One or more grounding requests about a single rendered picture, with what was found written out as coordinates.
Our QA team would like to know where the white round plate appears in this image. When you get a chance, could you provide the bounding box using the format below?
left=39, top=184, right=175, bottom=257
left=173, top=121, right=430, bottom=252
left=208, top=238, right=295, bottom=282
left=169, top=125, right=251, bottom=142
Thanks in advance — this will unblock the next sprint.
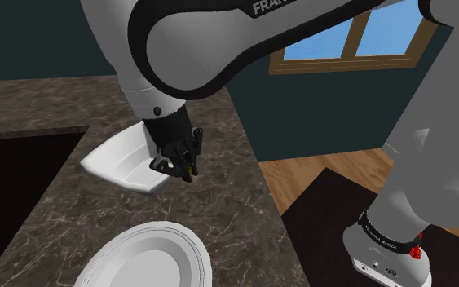
left=73, top=220, right=214, bottom=287

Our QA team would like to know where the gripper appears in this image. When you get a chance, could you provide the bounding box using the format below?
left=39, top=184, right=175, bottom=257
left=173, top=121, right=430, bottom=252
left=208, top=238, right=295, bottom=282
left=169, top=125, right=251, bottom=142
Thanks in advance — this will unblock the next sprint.
left=141, top=105, right=205, bottom=183

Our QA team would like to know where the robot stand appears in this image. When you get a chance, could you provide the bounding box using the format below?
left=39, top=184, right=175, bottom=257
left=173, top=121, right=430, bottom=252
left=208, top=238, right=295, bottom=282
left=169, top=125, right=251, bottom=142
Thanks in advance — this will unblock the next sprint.
left=280, top=166, right=459, bottom=287

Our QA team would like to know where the wooden framed window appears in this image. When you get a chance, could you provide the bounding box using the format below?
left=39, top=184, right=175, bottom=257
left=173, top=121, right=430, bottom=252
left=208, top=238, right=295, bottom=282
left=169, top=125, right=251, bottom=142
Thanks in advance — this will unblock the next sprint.
left=268, top=0, right=440, bottom=76

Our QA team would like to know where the white rectangular dish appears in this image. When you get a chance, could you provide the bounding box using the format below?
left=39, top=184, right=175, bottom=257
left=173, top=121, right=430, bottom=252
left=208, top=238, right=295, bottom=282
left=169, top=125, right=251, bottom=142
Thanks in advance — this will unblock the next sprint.
left=79, top=121, right=171, bottom=195

